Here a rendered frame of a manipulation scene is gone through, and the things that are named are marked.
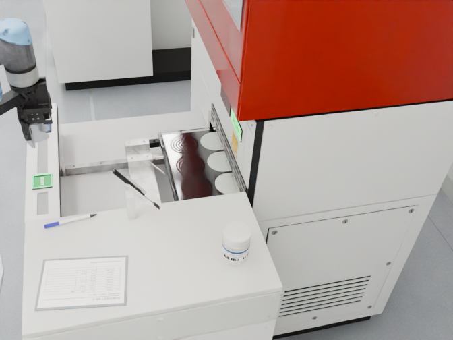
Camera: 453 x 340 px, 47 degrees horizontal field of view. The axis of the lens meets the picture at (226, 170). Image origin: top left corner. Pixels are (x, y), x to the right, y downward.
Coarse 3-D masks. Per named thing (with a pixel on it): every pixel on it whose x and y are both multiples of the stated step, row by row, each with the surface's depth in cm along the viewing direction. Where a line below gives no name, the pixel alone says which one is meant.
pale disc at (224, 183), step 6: (222, 174) 170; (228, 174) 170; (216, 180) 167; (222, 180) 167; (228, 180) 168; (216, 186) 165; (222, 186) 165; (228, 186) 166; (234, 186) 166; (222, 192) 163; (228, 192) 164; (234, 192) 164
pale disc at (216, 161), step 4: (216, 152) 177; (220, 152) 177; (212, 156) 176; (216, 156) 176; (220, 156) 176; (208, 160) 174; (212, 160) 174; (216, 160) 174; (220, 160) 175; (224, 160) 175; (208, 164) 173; (212, 164) 173; (216, 164) 173; (220, 164) 173; (224, 164) 173; (212, 168) 171; (216, 168) 172; (220, 168) 172; (224, 168) 172
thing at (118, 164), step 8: (112, 160) 179; (120, 160) 179; (160, 160) 182; (72, 168) 175; (80, 168) 175; (88, 168) 176; (96, 168) 177; (104, 168) 178; (112, 168) 179; (120, 168) 180
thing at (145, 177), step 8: (128, 152) 177; (144, 152) 178; (128, 168) 174; (136, 168) 172; (144, 168) 172; (152, 168) 173; (136, 176) 169; (144, 176) 169; (152, 176) 170; (144, 184) 167; (152, 184) 167; (152, 192) 164; (136, 200) 161; (152, 200) 162; (160, 200) 162
